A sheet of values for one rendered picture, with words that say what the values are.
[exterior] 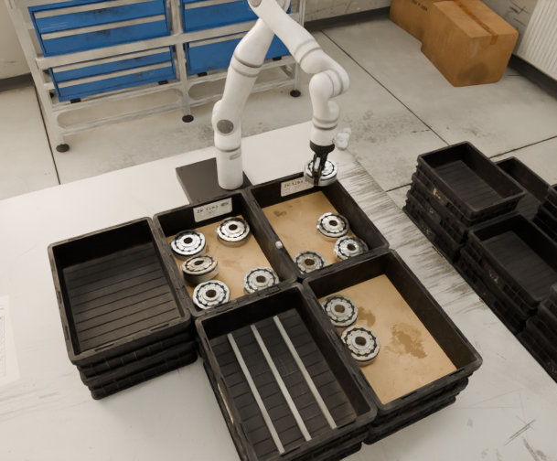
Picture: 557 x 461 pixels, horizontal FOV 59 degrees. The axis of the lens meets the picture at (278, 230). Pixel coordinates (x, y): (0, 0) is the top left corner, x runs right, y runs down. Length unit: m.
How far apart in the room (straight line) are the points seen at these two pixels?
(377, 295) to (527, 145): 2.47
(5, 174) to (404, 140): 2.52
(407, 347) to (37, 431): 0.98
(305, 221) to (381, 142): 1.87
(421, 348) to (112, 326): 0.83
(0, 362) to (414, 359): 1.14
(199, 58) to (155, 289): 2.13
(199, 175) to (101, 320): 0.73
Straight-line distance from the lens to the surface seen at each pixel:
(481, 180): 2.51
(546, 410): 1.60
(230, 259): 1.51
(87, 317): 1.47
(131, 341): 1.27
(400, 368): 1.36
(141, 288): 1.48
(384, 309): 1.44
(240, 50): 1.55
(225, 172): 1.79
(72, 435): 1.46
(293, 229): 1.60
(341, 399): 1.29
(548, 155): 3.74
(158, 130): 3.47
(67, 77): 3.23
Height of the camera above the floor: 2.00
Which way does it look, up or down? 47 degrees down
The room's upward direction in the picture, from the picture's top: 2 degrees clockwise
